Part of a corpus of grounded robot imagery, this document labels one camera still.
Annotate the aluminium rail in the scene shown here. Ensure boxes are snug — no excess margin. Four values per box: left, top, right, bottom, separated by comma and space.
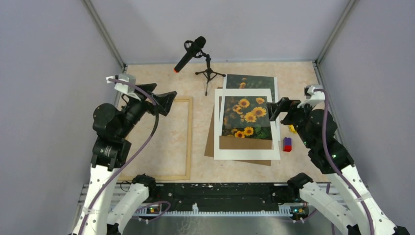
77, 183, 373, 218

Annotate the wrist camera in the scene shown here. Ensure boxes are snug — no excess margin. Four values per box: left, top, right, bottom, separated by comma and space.
106, 73, 140, 100
297, 85, 325, 108

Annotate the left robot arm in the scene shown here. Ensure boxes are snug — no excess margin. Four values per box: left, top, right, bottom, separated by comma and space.
72, 82, 177, 235

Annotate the black tripod stand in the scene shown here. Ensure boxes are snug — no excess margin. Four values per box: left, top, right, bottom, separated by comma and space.
195, 51, 226, 96

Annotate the white mat board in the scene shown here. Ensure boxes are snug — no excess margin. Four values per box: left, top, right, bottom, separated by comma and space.
214, 88, 281, 161

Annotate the brown backing board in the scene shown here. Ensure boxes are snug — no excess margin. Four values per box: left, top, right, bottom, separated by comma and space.
204, 87, 272, 166

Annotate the yellow toy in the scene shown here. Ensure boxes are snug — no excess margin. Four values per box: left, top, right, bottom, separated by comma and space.
288, 125, 297, 134

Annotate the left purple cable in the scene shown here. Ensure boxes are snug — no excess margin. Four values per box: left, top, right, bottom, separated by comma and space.
77, 77, 160, 235

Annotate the sunflower photo rear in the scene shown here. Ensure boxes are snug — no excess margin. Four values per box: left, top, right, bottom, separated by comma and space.
223, 74, 278, 102

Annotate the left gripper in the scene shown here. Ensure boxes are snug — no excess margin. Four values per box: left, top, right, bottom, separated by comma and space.
117, 82, 177, 137

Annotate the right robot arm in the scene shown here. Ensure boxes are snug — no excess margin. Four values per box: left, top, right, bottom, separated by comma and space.
267, 97, 409, 235

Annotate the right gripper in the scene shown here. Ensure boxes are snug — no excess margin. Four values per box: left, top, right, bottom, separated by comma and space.
266, 96, 316, 148

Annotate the red blue block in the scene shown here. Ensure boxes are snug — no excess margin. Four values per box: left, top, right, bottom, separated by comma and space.
282, 137, 292, 152

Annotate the wooden picture frame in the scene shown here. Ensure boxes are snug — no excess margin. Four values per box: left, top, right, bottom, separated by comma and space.
118, 96, 193, 181

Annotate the sunflower photo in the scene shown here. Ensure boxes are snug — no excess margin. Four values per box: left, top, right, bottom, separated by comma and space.
223, 74, 278, 102
222, 96, 272, 140

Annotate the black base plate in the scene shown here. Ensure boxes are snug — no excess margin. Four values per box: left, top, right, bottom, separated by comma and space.
145, 183, 308, 212

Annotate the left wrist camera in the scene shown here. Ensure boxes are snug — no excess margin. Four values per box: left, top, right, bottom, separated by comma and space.
106, 73, 140, 100

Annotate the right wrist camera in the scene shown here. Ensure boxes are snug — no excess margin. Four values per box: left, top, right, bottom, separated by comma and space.
297, 85, 325, 108

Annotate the black microphone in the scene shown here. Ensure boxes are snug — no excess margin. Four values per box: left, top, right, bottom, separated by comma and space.
174, 36, 206, 73

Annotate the sunflower photo front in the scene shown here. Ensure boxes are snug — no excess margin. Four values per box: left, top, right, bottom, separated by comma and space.
222, 96, 272, 140

